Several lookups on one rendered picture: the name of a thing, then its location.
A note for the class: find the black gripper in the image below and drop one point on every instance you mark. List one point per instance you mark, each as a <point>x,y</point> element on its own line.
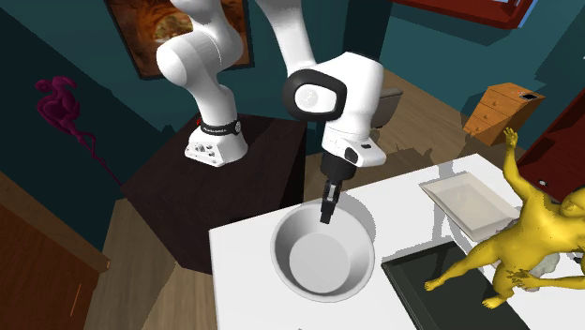
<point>339,167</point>

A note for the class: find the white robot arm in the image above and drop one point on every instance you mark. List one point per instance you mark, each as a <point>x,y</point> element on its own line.
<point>352,87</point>

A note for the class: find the white round bowl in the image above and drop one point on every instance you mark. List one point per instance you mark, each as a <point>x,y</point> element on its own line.
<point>320,263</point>

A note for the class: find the black flat rectangular tray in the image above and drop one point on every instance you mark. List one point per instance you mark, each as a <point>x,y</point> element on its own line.
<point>438,283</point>

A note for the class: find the dark robot stand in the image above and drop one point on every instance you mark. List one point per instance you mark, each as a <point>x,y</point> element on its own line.
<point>192,192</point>

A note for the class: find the white rectangular tray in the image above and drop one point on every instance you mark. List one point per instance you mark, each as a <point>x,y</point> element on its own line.
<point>470,205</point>

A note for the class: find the orange wooden chest of drawers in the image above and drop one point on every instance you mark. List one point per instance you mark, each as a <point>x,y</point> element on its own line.
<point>498,114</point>

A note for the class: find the yellow human figure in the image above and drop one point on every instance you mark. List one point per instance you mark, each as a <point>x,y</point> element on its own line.
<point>534,228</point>

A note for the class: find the grey rounded object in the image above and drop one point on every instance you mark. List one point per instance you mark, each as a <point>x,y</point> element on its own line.
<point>548,265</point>

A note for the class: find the dark red cabinet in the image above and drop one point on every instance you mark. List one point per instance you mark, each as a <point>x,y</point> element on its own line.
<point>557,151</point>

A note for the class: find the red framed window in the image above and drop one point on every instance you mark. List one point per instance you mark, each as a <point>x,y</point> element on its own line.
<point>480,11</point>

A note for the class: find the brown wooden cabinet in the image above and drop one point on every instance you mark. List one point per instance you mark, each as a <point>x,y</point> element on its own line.
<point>41,265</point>

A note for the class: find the orange framed wall picture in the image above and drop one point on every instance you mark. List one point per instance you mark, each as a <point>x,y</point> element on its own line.
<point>137,32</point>

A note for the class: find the magenta flamingo wall figure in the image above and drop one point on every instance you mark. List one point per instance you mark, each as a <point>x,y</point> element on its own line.
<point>61,109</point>

